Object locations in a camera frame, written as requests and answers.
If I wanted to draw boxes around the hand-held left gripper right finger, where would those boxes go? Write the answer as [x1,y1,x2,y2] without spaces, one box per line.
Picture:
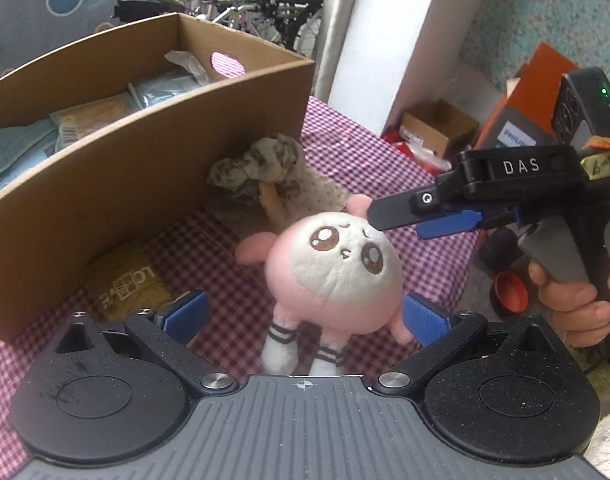
[374,292,566,395]

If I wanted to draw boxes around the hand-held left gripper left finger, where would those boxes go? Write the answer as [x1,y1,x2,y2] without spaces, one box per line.
[52,289,238,395]

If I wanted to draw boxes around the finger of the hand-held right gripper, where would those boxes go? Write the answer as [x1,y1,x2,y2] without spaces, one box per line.
[416,209,484,240]
[367,146,556,231]

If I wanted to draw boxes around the kraft paper packet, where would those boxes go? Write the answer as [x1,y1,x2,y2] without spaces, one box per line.
[85,242,177,322]

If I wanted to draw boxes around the pink plush toy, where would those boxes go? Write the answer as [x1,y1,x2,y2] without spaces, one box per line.
[235,194,416,376]

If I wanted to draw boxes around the green patterned scrunchie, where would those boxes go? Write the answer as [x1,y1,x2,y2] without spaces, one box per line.
[207,134,306,196]

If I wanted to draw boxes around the large cardboard box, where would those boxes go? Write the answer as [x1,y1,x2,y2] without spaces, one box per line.
[0,12,316,343]

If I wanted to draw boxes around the beige packet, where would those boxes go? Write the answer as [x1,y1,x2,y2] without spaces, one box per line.
[50,92,142,152]

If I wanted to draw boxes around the clear bag of face masks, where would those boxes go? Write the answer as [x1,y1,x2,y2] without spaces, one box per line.
[129,50,217,109]

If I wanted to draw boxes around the green towel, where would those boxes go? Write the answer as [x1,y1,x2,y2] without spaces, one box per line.
[0,117,60,177]

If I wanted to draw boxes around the person's right hand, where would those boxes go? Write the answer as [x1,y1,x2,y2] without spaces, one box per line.
[528,259,610,348]

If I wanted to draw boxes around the pink checkered cloth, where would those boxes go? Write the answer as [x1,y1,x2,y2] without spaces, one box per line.
[0,52,481,480]

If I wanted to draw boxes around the red snack packets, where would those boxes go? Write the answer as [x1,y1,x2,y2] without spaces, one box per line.
[382,129,454,174]

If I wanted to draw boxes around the beige dotted cloth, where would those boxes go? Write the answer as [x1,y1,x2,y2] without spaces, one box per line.
[257,157,352,231]

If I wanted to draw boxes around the small open cardboard box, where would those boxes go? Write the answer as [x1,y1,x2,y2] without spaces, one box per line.
[400,100,481,162]

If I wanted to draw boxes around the orange product box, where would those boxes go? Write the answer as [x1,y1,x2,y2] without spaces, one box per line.
[472,42,582,152]

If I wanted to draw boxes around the grey curtain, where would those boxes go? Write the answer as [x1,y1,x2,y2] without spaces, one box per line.
[315,0,367,107]

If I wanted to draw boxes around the wheelchair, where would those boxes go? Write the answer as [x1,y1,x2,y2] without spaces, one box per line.
[185,0,331,57]

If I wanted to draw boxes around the black padded seat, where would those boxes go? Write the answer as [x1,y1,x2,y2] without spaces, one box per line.
[114,0,179,24]

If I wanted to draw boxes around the blue printed sheet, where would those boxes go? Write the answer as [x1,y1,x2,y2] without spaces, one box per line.
[0,0,130,92]

